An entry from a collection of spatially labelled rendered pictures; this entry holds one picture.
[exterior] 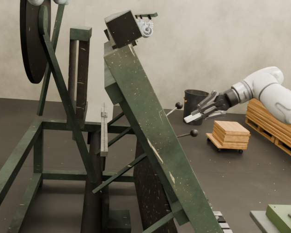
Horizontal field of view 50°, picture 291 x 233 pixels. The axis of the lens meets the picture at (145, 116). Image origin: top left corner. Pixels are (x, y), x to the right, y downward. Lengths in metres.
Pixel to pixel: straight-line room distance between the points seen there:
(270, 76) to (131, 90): 0.58
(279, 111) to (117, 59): 0.63
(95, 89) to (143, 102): 4.47
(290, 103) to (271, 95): 0.08
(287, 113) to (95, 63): 4.54
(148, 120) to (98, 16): 4.38
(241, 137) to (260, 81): 3.91
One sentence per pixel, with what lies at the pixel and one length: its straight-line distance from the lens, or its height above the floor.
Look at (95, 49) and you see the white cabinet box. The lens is 5.49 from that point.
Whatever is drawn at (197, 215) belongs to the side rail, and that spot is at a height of 1.14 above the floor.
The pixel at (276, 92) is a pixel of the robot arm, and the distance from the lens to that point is 1.30.
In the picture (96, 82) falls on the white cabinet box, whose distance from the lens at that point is 5.58.
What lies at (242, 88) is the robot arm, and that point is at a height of 1.70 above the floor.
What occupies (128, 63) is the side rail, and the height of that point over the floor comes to 1.77.
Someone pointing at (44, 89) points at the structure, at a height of 1.13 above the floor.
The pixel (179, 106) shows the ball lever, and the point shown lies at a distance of 1.51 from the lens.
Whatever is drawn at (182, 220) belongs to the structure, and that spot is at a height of 1.07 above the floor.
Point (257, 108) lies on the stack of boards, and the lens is 6.86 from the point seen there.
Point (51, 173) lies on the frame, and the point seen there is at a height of 0.18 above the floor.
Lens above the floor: 1.92
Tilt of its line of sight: 17 degrees down
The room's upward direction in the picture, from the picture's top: 7 degrees clockwise
